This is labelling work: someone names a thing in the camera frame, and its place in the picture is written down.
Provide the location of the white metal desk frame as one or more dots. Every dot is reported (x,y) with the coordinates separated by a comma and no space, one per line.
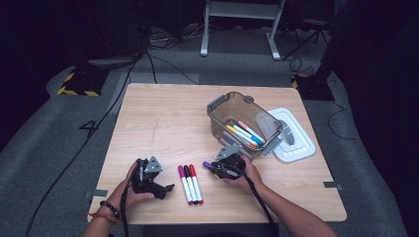
(242,10)

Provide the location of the small grey round disc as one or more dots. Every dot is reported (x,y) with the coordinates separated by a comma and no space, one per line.
(250,98)

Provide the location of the black tripod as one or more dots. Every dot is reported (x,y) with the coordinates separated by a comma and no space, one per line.
(316,23)

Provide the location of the yellow marker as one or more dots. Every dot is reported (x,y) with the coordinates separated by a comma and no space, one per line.
(240,135)

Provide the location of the transparent grey storage box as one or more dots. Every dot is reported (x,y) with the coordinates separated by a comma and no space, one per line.
(230,108)

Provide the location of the grey tape piece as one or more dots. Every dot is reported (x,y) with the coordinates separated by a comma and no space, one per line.
(332,185)
(100,193)

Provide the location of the pink marker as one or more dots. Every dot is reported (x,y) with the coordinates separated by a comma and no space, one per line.
(248,129)

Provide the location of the purple marker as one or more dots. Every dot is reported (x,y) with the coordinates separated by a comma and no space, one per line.
(208,164)

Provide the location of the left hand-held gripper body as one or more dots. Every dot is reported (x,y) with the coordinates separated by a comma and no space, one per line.
(146,179)

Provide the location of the person's left hand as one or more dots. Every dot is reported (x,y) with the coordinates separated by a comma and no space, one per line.
(123,197)

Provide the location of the black marker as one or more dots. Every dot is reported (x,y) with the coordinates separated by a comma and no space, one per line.
(190,186)

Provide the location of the orange marker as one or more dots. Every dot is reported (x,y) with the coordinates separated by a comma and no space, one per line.
(253,145)

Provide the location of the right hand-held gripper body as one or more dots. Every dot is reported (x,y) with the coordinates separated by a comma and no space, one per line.
(235,168)

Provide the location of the black slanted stand column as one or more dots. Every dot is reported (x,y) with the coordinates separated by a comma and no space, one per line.
(329,56)

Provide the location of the white box lid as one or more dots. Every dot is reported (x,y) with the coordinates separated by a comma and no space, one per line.
(296,144)

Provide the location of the person's right hand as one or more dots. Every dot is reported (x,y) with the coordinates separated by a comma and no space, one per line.
(252,179)

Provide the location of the red marker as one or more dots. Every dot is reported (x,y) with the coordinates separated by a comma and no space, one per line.
(196,186)

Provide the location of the grey round base plate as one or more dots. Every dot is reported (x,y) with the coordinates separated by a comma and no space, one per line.
(108,62)

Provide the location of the black yellow striped base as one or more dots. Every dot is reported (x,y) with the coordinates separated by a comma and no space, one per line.
(313,89)
(82,84)

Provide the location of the magenta marker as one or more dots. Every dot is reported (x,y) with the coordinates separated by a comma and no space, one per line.
(185,186)

